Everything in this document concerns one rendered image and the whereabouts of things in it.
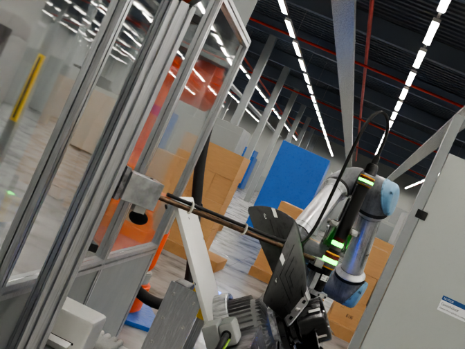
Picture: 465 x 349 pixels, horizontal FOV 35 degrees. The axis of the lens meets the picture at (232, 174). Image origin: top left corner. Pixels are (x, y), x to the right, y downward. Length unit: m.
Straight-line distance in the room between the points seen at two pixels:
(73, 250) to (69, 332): 0.32
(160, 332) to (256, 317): 0.26
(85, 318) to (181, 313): 0.25
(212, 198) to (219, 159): 0.54
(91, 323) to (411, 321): 2.30
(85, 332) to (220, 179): 8.18
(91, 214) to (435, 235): 2.50
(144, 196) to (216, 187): 8.32
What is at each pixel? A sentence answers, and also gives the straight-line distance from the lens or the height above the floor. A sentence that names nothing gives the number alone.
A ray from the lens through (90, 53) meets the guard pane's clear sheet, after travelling 1.77.
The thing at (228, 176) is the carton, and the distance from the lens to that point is 10.07.
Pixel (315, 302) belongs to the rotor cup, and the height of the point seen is 1.25.
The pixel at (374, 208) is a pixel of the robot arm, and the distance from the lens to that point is 2.63.
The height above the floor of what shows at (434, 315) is 1.21.
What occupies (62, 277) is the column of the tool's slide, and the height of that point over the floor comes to 1.09.
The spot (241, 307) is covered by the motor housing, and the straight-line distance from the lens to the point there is 2.01.
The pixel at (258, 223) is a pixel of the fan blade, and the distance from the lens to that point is 2.09.
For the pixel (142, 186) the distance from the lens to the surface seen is 1.79.
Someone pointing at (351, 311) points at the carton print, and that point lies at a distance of 9.72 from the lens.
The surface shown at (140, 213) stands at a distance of 1.83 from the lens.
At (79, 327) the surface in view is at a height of 0.94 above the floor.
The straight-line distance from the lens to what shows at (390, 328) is 3.99.
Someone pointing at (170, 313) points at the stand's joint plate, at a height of 1.07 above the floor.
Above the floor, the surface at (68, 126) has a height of 1.42.
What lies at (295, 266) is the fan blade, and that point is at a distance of 1.85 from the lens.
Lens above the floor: 1.51
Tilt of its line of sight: 1 degrees down
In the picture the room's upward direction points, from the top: 24 degrees clockwise
